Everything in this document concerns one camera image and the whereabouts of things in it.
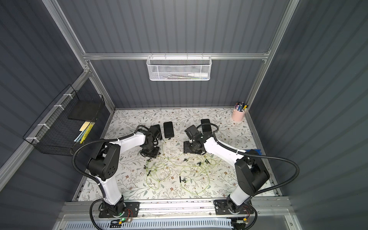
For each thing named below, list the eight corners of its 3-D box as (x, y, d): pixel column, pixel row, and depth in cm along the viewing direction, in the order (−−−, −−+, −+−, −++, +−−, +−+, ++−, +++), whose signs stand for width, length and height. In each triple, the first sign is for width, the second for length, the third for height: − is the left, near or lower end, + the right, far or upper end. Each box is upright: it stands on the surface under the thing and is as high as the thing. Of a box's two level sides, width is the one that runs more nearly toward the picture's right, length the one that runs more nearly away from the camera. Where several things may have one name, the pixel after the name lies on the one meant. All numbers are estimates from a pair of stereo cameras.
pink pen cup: (232, 121, 114) (237, 109, 103) (230, 114, 119) (234, 101, 108) (243, 121, 114) (249, 109, 103) (241, 114, 119) (246, 101, 108)
